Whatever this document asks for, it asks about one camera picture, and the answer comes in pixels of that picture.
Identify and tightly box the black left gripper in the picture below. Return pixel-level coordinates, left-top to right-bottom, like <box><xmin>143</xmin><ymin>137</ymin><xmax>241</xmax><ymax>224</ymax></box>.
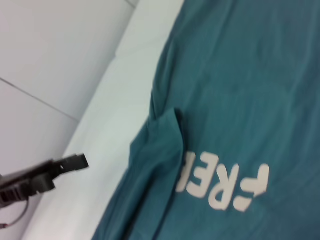
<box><xmin>0</xmin><ymin>152</ymin><xmax>90</xmax><ymax>209</ymax></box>

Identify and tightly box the teal T-shirt with FREE print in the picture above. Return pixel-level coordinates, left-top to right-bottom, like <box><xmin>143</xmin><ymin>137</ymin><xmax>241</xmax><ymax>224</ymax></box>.
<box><xmin>93</xmin><ymin>0</ymin><xmax>320</xmax><ymax>240</ymax></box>

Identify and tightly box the dark brown cable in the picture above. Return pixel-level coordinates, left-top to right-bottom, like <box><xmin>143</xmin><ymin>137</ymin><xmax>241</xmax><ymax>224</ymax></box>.
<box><xmin>0</xmin><ymin>196</ymin><xmax>30</xmax><ymax>229</ymax></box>

